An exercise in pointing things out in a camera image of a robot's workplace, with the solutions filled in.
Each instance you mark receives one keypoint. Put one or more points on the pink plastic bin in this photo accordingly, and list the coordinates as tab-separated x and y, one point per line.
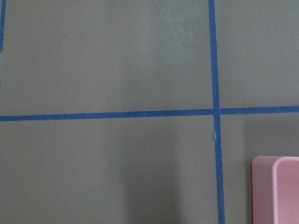
275	190

